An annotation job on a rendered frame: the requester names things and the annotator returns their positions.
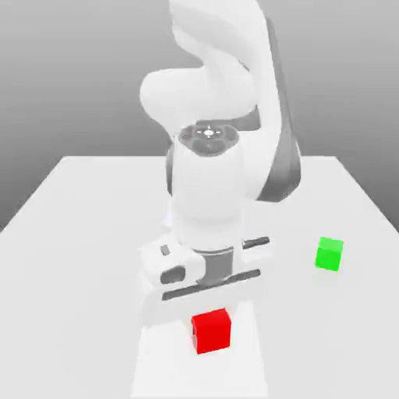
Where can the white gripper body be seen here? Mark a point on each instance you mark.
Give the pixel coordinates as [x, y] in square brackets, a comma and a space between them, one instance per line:
[199, 296]

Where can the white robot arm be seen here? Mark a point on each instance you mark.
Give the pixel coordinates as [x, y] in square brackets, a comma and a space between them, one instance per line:
[205, 193]

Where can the small red cube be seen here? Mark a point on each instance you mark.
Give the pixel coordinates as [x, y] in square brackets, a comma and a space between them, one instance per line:
[212, 331]

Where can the small green cube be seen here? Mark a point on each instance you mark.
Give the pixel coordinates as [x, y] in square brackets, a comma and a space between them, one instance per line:
[328, 254]

